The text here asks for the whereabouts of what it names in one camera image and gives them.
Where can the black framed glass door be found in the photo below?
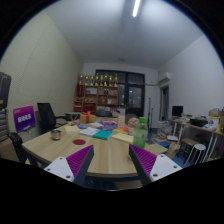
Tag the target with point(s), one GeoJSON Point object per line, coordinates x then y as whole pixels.
{"type": "Point", "coordinates": [133, 95]}

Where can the small standing card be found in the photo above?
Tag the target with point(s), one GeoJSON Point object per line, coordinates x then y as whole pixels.
{"type": "Point", "coordinates": [121, 120]}

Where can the grey striped case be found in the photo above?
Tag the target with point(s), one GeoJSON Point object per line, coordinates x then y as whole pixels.
{"type": "Point", "coordinates": [3, 125]}

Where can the green drink bottle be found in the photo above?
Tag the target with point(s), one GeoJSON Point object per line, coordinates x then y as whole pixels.
{"type": "Point", "coordinates": [140, 135]}

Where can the blue and yellow book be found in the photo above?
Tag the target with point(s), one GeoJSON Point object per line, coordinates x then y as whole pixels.
{"type": "Point", "coordinates": [81, 126]}

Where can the orange book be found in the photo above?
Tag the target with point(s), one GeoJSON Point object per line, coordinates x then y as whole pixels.
{"type": "Point", "coordinates": [121, 130]}

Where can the small white round table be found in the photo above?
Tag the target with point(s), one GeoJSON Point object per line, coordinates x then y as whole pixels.
{"type": "Point", "coordinates": [72, 114]}

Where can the pink flowers in white pot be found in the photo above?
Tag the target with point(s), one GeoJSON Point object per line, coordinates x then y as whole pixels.
{"type": "Point", "coordinates": [132, 122]}

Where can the small steel cup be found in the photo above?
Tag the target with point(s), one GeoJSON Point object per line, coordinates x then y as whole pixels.
{"type": "Point", "coordinates": [56, 134]}

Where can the purple sign board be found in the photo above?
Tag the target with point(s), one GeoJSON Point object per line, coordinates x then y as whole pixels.
{"type": "Point", "coordinates": [24, 118]}

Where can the black tripod stand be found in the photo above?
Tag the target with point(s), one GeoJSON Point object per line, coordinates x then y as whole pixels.
{"type": "Point", "coordinates": [149, 110]}

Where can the black suitcase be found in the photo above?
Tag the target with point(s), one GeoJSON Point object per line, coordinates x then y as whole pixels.
{"type": "Point", "coordinates": [4, 90]}

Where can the white air conditioner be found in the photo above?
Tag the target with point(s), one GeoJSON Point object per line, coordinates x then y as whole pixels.
{"type": "Point", "coordinates": [164, 78]}

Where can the cluttered side desk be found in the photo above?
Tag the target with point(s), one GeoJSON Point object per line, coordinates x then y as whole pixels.
{"type": "Point", "coordinates": [200, 128]}

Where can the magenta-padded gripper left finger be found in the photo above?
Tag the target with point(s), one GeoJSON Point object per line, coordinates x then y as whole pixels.
{"type": "Point", "coordinates": [58, 166]}

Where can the white book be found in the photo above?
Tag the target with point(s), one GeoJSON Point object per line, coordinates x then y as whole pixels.
{"type": "Point", "coordinates": [89, 131]}

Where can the white round stool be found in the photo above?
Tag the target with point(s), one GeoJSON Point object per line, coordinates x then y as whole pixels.
{"type": "Point", "coordinates": [199, 146]}

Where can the black computer monitor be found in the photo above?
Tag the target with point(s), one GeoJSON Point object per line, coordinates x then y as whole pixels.
{"type": "Point", "coordinates": [177, 110]}

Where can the ceiling tube light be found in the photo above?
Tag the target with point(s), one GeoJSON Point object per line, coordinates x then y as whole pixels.
{"type": "Point", "coordinates": [136, 8]}

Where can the wooden shelf unit with trophies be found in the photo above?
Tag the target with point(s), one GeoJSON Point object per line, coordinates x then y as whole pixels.
{"type": "Point", "coordinates": [96, 98]}

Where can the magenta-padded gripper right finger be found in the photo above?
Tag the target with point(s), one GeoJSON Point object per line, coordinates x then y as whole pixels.
{"type": "Point", "coordinates": [162, 165]}

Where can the flat round red coaster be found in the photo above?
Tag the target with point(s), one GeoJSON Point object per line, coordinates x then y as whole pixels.
{"type": "Point", "coordinates": [79, 142]}

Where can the black mesh chair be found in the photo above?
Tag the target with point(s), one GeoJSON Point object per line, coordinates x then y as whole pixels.
{"type": "Point", "coordinates": [16, 143]}

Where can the pale yellow book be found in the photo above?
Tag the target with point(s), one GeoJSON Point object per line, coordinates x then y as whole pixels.
{"type": "Point", "coordinates": [72, 129]}
{"type": "Point", "coordinates": [122, 137]}

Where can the pink printed box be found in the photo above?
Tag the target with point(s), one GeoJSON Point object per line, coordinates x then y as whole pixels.
{"type": "Point", "coordinates": [108, 123]}

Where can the teal book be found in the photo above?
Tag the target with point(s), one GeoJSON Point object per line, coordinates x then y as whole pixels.
{"type": "Point", "coordinates": [102, 134]}

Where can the black office chair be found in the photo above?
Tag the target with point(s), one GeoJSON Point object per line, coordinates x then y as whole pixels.
{"type": "Point", "coordinates": [46, 116]}

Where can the stacked books pile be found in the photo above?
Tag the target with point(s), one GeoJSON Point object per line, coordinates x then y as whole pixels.
{"type": "Point", "coordinates": [165, 128]}

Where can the blue printed book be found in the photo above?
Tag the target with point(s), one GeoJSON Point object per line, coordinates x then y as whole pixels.
{"type": "Point", "coordinates": [106, 128]}

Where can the yellow gift box, red ribbon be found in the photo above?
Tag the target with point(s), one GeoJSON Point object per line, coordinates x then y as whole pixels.
{"type": "Point", "coordinates": [87, 118]}

